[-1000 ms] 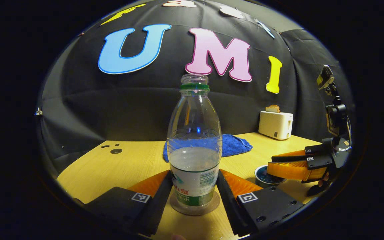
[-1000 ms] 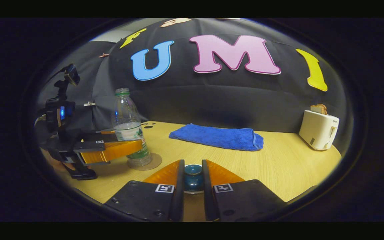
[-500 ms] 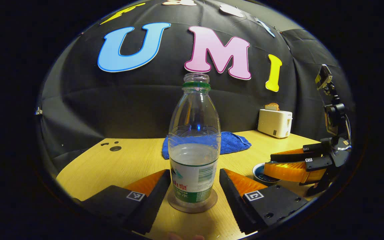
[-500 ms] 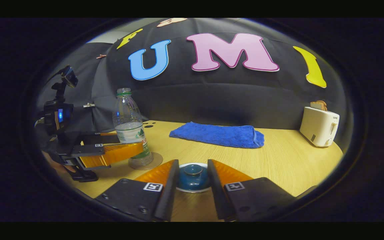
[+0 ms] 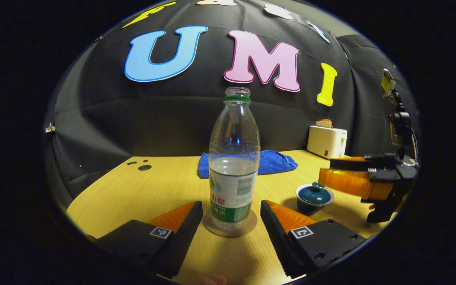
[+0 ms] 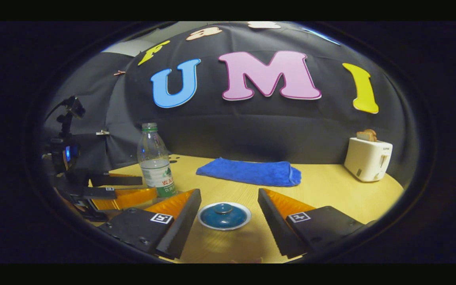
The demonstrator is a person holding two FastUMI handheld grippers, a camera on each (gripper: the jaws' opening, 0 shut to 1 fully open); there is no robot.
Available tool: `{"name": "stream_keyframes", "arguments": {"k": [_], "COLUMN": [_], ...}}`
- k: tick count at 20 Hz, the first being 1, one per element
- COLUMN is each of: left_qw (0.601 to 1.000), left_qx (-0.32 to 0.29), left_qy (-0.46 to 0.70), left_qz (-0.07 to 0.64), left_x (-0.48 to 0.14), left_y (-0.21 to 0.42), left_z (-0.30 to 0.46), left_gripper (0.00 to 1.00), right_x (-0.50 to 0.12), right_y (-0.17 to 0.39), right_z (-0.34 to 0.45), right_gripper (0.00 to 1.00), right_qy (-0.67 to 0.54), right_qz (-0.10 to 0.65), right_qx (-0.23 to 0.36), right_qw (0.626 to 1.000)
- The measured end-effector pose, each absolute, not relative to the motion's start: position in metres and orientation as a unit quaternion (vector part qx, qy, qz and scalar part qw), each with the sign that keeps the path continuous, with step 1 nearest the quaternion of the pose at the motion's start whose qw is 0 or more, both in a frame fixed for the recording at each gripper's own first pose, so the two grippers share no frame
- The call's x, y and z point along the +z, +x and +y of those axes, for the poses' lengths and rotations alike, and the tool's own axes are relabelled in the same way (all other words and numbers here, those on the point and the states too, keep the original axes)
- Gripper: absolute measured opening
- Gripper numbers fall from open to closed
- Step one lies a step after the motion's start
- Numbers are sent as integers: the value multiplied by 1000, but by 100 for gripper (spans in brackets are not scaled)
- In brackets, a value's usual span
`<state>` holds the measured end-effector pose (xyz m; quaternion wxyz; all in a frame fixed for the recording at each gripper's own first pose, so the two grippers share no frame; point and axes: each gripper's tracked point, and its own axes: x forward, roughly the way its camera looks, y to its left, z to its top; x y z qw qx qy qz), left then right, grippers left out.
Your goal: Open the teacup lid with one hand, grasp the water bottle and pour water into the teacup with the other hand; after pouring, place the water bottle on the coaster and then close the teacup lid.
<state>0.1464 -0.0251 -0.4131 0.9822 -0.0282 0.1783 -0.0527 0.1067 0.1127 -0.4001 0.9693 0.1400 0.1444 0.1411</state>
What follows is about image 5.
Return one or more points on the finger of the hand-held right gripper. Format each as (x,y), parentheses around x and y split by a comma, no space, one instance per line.
(350,183)
(354,163)

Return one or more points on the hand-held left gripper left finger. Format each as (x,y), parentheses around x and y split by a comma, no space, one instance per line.
(184,237)

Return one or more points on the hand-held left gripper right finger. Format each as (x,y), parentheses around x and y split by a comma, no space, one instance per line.
(275,241)

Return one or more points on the round brown coaster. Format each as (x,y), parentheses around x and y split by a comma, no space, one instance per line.
(210,229)

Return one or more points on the teal teacup lid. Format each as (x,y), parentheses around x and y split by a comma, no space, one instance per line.
(315,194)

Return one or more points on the clear plastic water bottle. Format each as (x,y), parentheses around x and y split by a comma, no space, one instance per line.
(234,178)

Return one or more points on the white toaster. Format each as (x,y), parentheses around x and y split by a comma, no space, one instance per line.
(325,140)

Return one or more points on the bread slice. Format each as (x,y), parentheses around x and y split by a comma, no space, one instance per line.
(324,123)

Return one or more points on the blue towel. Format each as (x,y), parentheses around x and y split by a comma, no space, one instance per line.
(275,162)

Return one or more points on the black backdrop cloth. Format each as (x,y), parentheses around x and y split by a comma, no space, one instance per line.
(105,118)

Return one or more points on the silver clip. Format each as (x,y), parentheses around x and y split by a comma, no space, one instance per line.
(50,128)

